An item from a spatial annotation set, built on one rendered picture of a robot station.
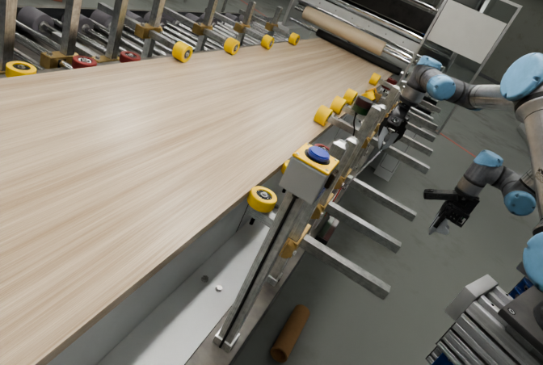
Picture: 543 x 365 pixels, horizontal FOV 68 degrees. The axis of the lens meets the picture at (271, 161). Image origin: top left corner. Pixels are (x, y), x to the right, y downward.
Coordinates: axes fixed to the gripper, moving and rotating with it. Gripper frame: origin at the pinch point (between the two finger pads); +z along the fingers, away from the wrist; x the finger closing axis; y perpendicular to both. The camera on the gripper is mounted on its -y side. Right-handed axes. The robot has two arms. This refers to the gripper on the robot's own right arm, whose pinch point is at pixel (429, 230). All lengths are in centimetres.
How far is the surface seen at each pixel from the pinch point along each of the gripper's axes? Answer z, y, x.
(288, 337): 75, -23, -11
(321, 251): -3, -29, -52
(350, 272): -2, -20, -52
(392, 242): -2.4, -12.0, -26.7
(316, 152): -40, -38, -81
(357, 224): -1.8, -24.0, -26.8
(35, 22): 0, -186, -15
